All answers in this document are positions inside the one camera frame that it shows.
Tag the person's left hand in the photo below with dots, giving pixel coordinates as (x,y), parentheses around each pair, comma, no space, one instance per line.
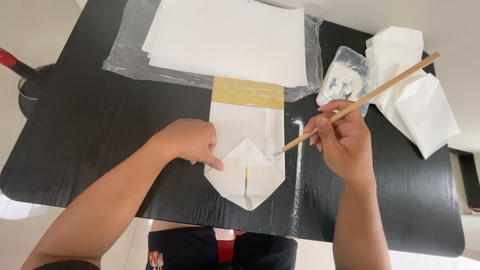
(187,138)

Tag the person's right hand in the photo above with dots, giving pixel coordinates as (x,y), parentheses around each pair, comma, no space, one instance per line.
(347,142)

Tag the white paper bag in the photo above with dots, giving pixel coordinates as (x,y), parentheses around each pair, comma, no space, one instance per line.
(240,127)

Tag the wooden glue brush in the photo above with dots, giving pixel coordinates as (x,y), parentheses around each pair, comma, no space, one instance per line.
(393,79)

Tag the white glue streak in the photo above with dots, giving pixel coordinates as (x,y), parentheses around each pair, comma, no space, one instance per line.
(298,165)

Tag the white glue paste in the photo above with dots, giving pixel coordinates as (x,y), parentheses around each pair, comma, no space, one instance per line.
(339,84)

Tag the clear plastic glue container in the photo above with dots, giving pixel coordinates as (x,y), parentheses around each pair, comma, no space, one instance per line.
(347,75)

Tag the pile of finished paper bags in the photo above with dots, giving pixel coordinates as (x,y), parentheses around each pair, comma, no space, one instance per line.
(420,105)

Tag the clear plastic bag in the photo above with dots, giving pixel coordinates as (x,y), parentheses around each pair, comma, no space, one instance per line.
(123,56)

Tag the person's black shorts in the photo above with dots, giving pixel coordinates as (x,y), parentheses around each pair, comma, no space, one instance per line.
(180,247)

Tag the stack of white paper sheets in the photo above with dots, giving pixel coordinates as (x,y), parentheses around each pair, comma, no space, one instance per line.
(228,37)

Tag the red chair seat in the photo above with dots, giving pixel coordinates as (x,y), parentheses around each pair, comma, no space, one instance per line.
(225,249)

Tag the dark furniture piece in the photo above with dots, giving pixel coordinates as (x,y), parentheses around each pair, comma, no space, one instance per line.
(468,180)

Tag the round metal-rimmed bucket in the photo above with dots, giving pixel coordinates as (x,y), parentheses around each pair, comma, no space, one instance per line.
(32,95)

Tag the person's dark shirt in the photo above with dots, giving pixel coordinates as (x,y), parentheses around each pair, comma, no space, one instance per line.
(67,265)

